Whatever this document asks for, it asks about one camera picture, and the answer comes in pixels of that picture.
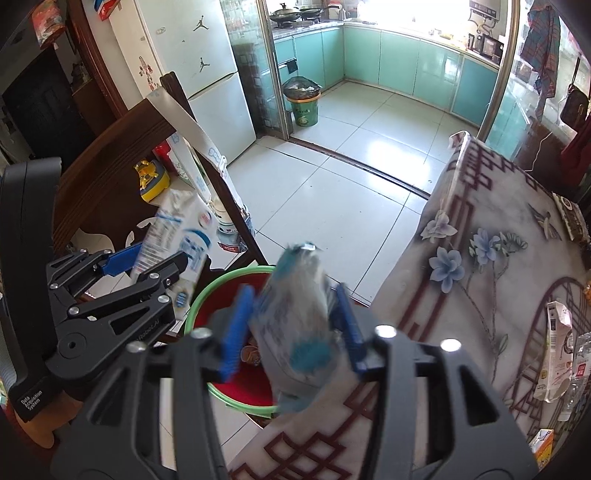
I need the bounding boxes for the blue grey bag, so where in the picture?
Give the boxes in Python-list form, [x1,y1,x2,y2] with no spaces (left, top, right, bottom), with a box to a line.
[249,243,341,413]

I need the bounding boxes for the white blue milk carton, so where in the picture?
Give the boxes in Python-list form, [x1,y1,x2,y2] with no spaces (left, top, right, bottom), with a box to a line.
[131,189,217,319]

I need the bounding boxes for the pink white carton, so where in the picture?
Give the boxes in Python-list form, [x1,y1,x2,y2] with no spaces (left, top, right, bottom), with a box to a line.
[534,301,574,403]

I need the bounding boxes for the clear plastic bottle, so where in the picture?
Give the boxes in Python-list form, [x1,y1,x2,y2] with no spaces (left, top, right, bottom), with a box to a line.
[558,332,591,422]

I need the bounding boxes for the yellow carton box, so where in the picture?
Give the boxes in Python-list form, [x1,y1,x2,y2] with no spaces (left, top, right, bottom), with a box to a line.
[529,429,554,470]

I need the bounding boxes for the green kitchen trash bin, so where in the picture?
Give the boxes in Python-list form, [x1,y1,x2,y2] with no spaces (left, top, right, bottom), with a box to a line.
[281,76,322,127]

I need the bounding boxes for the teal kitchen cabinets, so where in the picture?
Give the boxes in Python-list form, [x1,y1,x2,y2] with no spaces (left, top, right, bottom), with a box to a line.
[273,25,498,126]

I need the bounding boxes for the yellow toy on floor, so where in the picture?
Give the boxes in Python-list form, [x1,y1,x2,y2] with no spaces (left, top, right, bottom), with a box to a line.
[134,159,170,203]

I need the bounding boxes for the red bin with green rim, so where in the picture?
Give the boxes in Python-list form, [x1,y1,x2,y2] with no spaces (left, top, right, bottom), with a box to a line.
[184,266,276,419]

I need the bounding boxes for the dark wooden chair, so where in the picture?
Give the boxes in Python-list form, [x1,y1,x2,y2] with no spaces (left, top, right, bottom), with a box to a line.
[50,71,270,324]

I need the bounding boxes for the floral tablecloth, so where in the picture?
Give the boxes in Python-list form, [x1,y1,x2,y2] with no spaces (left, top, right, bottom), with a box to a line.
[228,132,590,479]

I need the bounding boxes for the white refrigerator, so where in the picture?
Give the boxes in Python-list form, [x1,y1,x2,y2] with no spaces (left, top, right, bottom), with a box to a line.
[109,0,256,162]

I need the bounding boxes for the patterned box on table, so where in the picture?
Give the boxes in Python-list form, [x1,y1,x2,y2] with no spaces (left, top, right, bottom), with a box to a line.
[552,193,590,245]

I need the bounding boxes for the dark red hanging garment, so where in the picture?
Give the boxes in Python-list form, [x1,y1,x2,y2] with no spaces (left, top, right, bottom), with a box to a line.
[560,119,591,188]

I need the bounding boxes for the black wok on stove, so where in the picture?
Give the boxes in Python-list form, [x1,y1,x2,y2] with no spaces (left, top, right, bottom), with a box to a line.
[270,3,301,26]

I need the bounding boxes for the black hanging bag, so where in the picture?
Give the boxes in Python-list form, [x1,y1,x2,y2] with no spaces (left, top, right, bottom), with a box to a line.
[560,56,589,132]

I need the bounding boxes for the plaid hanging cloth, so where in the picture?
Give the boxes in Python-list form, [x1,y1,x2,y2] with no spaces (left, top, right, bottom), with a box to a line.
[520,0,561,120]

